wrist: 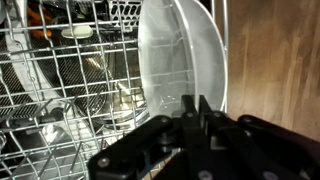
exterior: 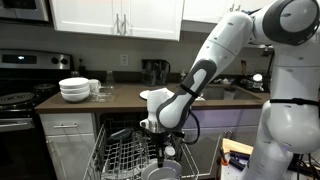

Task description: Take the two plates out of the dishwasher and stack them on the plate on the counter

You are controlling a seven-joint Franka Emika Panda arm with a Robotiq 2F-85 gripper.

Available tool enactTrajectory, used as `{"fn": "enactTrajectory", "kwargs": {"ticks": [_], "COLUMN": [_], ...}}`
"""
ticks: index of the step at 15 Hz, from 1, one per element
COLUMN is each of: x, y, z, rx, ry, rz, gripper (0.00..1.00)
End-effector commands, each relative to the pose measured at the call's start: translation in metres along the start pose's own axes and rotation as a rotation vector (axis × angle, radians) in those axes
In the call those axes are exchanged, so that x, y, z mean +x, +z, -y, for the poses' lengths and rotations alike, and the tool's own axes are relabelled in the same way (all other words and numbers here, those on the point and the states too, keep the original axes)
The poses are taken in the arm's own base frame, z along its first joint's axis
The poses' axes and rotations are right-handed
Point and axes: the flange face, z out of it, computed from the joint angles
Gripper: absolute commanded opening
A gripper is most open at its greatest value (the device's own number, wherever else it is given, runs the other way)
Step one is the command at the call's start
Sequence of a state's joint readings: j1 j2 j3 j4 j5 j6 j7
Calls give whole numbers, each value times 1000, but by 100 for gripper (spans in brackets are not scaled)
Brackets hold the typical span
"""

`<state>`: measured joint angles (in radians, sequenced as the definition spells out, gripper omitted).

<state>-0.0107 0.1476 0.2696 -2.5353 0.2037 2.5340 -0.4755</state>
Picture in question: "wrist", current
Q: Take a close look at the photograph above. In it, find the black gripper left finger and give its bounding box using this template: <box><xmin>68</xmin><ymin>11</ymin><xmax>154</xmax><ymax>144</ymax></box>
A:
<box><xmin>88</xmin><ymin>94</ymin><xmax>214</xmax><ymax>180</ymax></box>

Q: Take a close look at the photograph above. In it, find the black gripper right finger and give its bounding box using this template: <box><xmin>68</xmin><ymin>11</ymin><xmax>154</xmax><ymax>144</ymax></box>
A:
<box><xmin>199</xmin><ymin>94</ymin><xmax>320</xmax><ymax>180</ymax></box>

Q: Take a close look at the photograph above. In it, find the black patterned pot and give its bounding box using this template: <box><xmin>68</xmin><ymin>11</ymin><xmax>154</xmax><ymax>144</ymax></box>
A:
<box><xmin>0</xmin><ymin>31</ymin><xmax>111</xmax><ymax>118</ymax></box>

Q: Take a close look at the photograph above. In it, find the white oval lid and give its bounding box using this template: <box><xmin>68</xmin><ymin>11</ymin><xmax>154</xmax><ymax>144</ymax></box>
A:
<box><xmin>60</xmin><ymin>24</ymin><xmax>94</xmax><ymax>40</ymax></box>

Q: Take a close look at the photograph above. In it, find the white cutlery basket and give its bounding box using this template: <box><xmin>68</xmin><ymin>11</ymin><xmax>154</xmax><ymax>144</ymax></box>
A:
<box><xmin>108</xmin><ymin>0</ymin><xmax>144</xmax><ymax>27</ymax></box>

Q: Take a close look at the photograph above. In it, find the orange utensil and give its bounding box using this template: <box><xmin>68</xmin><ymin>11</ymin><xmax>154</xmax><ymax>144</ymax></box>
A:
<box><xmin>25</xmin><ymin>5</ymin><xmax>54</xmax><ymax>38</ymax></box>

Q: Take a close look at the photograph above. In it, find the black utensil handle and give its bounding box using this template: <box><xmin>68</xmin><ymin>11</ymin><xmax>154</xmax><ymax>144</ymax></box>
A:
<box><xmin>0</xmin><ymin>107</ymin><xmax>65</xmax><ymax>130</ymax></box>

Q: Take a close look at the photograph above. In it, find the metal wire dishwasher rack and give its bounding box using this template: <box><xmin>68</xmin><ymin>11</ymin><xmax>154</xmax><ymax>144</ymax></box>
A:
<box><xmin>0</xmin><ymin>0</ymin><xmax>231</xmax><ymax>180</ymax></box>

